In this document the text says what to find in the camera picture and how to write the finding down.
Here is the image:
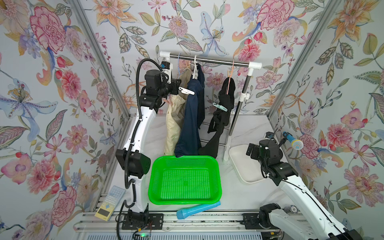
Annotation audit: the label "black shorts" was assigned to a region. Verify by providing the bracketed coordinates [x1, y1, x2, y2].
[198, 78, 236, 158]

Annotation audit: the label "grey remote calculator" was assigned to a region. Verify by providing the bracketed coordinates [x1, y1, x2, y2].
[95, 186, 126, 221]

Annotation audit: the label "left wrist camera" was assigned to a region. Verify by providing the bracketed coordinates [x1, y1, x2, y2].
[161, 61, 173, 84]

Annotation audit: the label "beige shorts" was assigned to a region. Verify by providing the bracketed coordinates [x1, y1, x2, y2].
[163, 68, 193, 156]

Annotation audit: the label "mint green clothespin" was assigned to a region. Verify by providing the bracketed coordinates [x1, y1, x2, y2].
[212, 102, 228, 112]

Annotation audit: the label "green plastic basket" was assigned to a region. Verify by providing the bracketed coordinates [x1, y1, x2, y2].
[148, 156, 222, 205]

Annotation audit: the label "navy blue shorts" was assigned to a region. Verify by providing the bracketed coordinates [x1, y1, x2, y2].
[175, 64, 205, 157]

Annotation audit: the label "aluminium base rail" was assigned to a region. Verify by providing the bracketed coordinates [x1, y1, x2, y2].
[74, 211, 290, 240]

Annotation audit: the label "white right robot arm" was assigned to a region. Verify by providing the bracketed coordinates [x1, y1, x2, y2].
[246, 132, 384, 240]

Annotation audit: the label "teal flashlight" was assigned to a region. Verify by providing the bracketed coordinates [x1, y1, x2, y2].
[176, 201, 221, 220]

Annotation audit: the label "white tray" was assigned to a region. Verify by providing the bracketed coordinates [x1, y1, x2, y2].
[229, 145, 264, 185]

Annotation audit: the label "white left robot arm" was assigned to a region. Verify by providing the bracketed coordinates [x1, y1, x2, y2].
[116, 57, 181, 230]

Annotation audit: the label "steel clothes rack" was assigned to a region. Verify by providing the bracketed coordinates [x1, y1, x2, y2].
[159, 51, 263, 162]

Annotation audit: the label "white hanger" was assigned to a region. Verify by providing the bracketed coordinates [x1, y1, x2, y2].
[192, 55, 199, 80]

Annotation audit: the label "pink hanger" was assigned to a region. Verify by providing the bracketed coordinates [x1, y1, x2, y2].
[226, 60, 235, 95]

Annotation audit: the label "blue toy microphone on stand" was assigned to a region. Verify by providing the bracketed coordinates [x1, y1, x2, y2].
[279, 132, 304, 150]

